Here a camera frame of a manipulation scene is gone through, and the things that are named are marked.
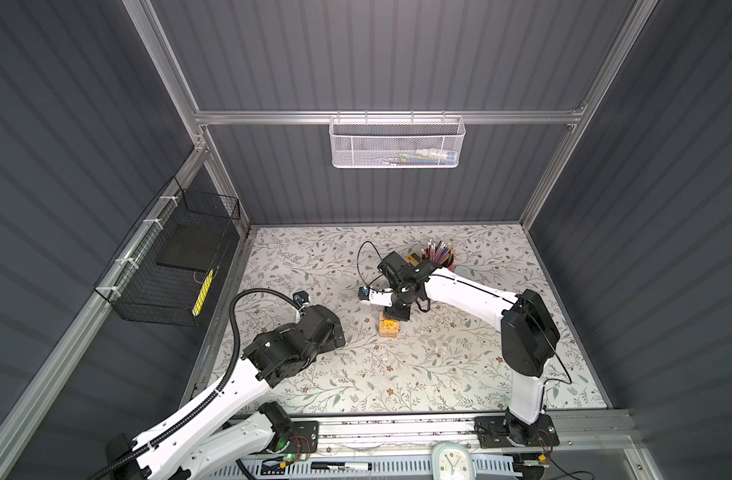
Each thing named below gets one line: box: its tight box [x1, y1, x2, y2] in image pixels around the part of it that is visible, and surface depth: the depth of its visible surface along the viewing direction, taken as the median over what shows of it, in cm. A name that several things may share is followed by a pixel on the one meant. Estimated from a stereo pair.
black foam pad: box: [156, 221, 229, 271], surface depth 77 cm
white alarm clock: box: [431, 441, 476, 480], surface depth 69 cm
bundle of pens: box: [421, 238, 457, 264], surface depth 96 cm
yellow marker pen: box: [192, 268, 214, 317], surface depth 71 cm
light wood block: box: [379, 311, 399, 338], surface depth 91 cm
